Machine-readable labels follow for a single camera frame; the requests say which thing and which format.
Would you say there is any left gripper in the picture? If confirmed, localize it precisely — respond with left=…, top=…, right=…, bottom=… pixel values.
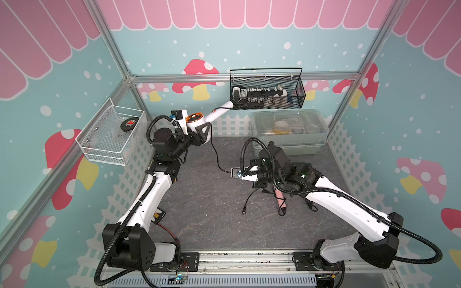
left=171, top=120, right=211, bottom=159

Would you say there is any white hair dryer black cord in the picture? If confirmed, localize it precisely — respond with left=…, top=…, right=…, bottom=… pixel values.
left=209, top=134, right=264, bottom=217

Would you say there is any black magenta hair dryer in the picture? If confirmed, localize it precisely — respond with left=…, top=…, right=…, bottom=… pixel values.
left=306, top=199, right=318, bottom=212

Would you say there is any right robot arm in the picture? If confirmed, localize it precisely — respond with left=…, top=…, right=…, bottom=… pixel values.
left=231, top=138, right=443, bottom=269

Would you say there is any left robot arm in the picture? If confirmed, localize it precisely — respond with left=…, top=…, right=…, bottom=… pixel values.
left=94, top=113, right=212, bottom=286

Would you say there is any green clear-lid storage box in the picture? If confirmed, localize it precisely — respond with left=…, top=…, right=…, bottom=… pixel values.
left=251, top=110, right=329, bottom=156

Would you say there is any black red tape measure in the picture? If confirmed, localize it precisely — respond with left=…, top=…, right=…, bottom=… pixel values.
left=120, top=117, right=139, bottom=133

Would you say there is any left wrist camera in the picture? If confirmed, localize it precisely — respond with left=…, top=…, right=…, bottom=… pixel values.
left=170, top=109, right=188, bottom=136

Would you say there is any black wire mesh basket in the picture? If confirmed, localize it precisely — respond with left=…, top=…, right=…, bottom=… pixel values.
left=229, top=68, right=306, bottom=110

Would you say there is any white wire mesh basket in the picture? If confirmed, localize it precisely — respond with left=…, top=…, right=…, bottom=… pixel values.
left=75, top=99, right=148, bottom=166

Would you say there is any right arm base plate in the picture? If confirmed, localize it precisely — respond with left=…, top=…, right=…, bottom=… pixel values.
left=292, top=252, right=341, bottom=272

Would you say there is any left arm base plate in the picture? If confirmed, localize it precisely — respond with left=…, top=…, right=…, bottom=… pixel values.
left=150, top=253, right=200, bottom=272

